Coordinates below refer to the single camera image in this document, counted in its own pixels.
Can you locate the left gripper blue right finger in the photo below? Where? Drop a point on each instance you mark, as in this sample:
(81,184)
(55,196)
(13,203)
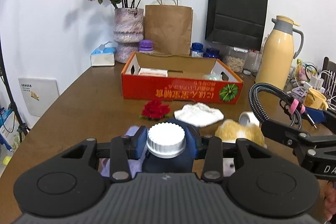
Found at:
(193,141)

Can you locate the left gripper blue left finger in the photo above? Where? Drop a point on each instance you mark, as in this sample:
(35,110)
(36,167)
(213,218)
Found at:
(141,138)

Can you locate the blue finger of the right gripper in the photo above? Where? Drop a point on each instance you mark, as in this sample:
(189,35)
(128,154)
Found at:
(324,117)
(284,134)

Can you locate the white ribbed bottle cap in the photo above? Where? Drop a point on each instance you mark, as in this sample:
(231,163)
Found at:
(166,140)

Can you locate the navy blue zip pouch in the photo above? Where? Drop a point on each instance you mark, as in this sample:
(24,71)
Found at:
(180,164)

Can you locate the white yellow plush hamster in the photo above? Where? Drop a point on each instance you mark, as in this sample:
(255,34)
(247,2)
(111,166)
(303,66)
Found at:
(230,130)

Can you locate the white glove product box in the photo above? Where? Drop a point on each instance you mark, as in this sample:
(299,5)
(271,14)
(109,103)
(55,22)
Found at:
(153,72)

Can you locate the yellow bear mug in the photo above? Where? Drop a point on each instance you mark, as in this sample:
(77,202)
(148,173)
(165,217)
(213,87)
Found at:
(315,100)

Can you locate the crumpled white tissue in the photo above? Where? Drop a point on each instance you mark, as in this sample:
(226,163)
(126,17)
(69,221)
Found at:
(198,115)

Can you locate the red artificial rose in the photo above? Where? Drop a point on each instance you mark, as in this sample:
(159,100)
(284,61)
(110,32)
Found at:
(155,110)

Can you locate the white tape roll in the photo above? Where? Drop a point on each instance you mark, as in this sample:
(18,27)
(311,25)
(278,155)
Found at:
(248,119)

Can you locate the red cardboard fruit box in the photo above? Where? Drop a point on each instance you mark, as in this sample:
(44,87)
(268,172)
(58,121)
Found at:
(189,79)

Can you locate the yellow thermos jug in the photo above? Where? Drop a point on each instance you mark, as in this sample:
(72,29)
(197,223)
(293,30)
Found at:
(282,46)

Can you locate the clear plastic water bottle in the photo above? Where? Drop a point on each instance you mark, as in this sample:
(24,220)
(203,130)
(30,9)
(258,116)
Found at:
(254,60)

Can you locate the short blue supplement jar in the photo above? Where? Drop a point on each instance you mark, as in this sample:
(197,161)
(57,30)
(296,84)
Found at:
(212,53)

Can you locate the tall blue supplement bottle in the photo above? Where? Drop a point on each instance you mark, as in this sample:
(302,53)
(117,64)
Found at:
(196,50)

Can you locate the clear seed container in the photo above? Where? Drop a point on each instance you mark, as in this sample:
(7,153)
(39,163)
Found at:
(235,58)

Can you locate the blue white tissue box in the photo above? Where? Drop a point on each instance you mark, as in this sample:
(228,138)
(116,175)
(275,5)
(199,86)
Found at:
(103,55)

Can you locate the purple cap pill bottle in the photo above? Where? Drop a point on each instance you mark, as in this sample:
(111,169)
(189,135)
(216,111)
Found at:
(145,46)

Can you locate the purple textured flower vase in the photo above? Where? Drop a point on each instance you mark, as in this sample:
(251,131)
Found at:
(128,32)

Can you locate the brown paper bag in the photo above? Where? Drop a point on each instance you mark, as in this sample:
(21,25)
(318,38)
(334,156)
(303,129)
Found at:
(169,27)

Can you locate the black paper bag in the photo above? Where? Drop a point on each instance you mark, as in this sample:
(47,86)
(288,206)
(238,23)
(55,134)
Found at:
(236,23)

